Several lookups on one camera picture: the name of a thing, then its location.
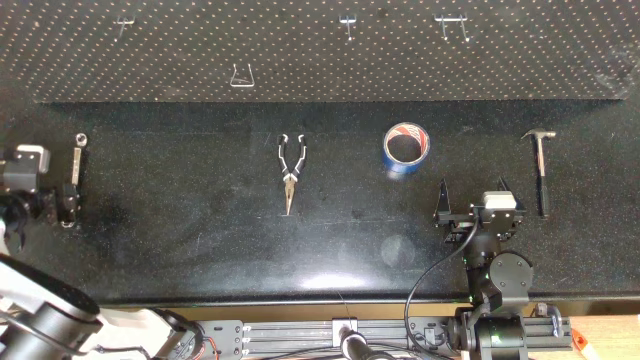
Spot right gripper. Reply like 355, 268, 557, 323
433, 176, 527, 245

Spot hammer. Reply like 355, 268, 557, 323
520, 127, 558, 220

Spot roll of blue tape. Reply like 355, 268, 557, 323
382, 121, 432, 176

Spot black and white pliers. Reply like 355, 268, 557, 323
276, 132, 308, 218

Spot wrench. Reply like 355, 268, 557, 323
60, 132, 89, 229

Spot black pegboard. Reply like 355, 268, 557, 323
0, 0, 640, 104

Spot metal hook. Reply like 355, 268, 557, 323
433, 12, 472, 44
338, 13, 358, 42
228, 62, 256, 89
114, 14, 138, 43

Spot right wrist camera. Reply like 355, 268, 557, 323
481, 190, 518, 212

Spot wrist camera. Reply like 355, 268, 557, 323
15, 144, 52, 175
481, 190, 518, 212

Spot black cable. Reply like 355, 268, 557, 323
402, 217, 482, 352

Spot mounting rail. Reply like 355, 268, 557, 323
192, 301, 574, 360

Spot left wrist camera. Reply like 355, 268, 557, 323
15, 144, 52, 175

